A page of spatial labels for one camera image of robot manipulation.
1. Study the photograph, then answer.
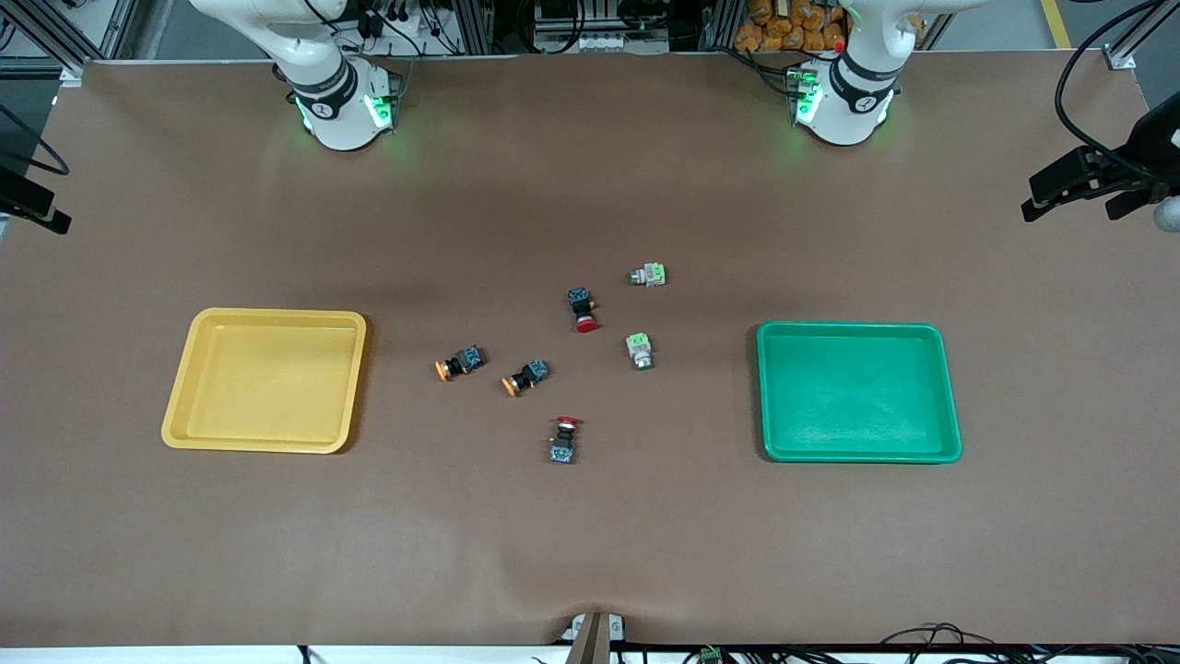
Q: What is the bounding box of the yellow push button switch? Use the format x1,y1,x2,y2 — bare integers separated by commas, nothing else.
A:
435,345,488,383
502,359,552,398

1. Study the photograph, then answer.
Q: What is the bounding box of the green plastic tray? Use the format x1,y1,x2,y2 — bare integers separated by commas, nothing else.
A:
756,321,964,464

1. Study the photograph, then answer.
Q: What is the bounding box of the yellow plastic tray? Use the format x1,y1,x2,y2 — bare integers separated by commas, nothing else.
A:
161,307,368,455

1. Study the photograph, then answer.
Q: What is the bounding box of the orange items net bag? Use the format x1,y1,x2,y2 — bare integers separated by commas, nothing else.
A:
735,0,847,53

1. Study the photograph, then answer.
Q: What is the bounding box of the white power strip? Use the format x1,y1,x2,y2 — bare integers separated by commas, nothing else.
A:
535,30,630,53

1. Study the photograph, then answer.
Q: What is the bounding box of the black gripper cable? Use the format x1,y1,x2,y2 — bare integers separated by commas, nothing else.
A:
1054,0,1180,178
0,101,71,176

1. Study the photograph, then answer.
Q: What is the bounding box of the aluminium frame profile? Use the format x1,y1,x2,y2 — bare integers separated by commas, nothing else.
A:
1102,0,1180,73
0,0,93,86

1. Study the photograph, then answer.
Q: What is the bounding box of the aluminium frame upright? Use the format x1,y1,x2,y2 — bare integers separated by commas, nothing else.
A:
698,0,743,52
458,0,494,54

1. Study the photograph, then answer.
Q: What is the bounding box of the black cable bundle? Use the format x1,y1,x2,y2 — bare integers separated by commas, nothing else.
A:
876,622,1180,664

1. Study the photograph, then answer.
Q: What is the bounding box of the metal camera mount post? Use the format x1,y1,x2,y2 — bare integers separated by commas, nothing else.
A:
560,611,630,664

